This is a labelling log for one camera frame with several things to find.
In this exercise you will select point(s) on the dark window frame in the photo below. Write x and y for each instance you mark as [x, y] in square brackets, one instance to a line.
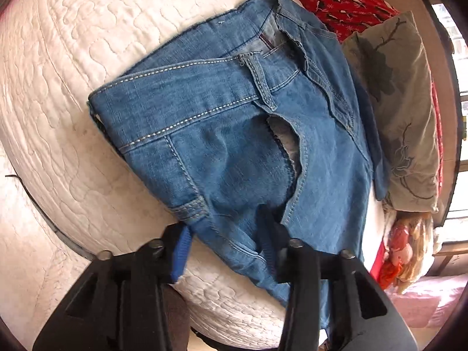
[451, 91]

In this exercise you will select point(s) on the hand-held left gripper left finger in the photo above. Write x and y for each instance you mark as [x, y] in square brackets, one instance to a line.
[181, 252]

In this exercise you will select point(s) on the white quilted bed cover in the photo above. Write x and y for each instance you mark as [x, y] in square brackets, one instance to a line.
[73, 62]

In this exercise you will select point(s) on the blue denim pants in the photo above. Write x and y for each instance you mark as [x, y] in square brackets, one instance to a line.
[226, 135]

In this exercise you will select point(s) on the grey floral pillow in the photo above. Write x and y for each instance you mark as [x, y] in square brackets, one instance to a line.
[398, 117]

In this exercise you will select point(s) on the red printed blanket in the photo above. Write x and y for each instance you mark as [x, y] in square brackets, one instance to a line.
[340, 3]

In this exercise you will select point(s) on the person's dark brown clothing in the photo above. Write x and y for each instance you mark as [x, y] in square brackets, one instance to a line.
[177, 318]

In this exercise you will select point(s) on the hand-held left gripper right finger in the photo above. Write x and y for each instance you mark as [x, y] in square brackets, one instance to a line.
[272, 248]

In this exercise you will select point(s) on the pink cloth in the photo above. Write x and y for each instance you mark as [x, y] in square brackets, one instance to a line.
[431, 299]

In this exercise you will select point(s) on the clear bag with orange contents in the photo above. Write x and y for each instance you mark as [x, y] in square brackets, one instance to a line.
[406, 248]

